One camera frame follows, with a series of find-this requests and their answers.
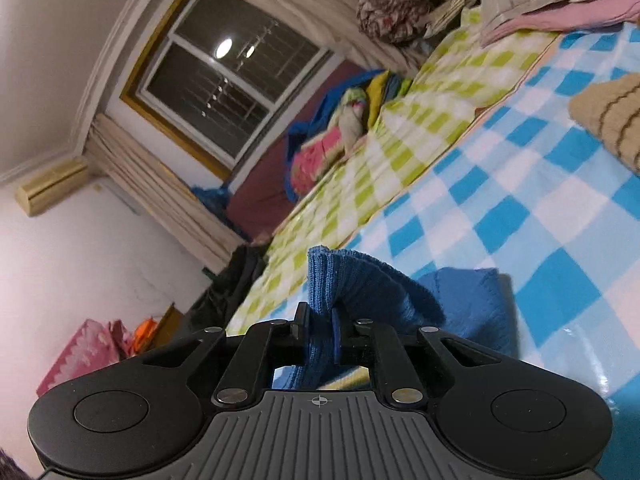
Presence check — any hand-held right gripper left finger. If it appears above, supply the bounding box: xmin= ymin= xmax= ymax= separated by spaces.
xmin=135 ymin=302 xmax=312 ymax=408

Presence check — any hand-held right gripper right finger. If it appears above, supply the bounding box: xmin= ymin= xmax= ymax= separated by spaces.
xmin=330 ymin=307 xmax=506 ymax=408

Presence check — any blue knitted sweater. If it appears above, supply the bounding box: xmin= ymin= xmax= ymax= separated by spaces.
xmin=272 ymin=245 xmax=516 ymax=391

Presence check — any dark clothes pile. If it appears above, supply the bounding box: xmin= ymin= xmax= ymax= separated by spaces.
xmin=185 ymin=245 xmax=268 ymax=333

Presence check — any wooden cabinet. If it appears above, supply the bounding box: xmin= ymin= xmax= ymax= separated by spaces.
xmin=150 ymin=302 xmax=186 ymax=346

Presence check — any maroon bedsheet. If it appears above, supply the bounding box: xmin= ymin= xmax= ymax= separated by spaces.
xmin=225 ymin=60 xmax=361 ymax=241

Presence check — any orange bag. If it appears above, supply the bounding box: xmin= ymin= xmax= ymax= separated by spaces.
xmin=131 ymin=317 xmax=161 ymax=353

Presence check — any blue plastic bag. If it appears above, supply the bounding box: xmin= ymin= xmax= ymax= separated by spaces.
xmin=192 ymin=185 xmax=233 ymax=211

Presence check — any colourful crumpled quilt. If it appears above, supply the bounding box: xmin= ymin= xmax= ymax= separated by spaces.
xmin=285 ymin=70 xmax=416 ymax=201

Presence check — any green checked blanket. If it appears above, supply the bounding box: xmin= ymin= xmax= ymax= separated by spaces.
xmin=225 ymin=7 xmax=561 ymax=336

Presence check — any pink patterned cloth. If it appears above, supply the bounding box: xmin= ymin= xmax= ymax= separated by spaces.
xmin=36 ymin=319 xmax=133 ymax=396

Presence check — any window with metal bars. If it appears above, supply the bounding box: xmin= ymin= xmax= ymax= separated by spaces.
xmin=120 ymin=0 xmax=333 ymax=181

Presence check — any beige air conditioner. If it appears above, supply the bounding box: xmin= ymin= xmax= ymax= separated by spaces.
xmin=15 ymin=157 xmax=91 ymax=217

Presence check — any maroon floral cloth bundle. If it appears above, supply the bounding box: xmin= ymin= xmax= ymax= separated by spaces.
xmin=356 ymin=0 xmax=436 ymax=43

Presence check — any beige striped knitted sweater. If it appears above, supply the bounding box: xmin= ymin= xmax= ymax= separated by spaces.
xmin=569 ymin=74 xmax=640 ymax=176

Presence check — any pink folded blanket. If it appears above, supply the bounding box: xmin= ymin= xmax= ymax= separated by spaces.
xmin=482 ymin=0 xmax=640 ymax=46

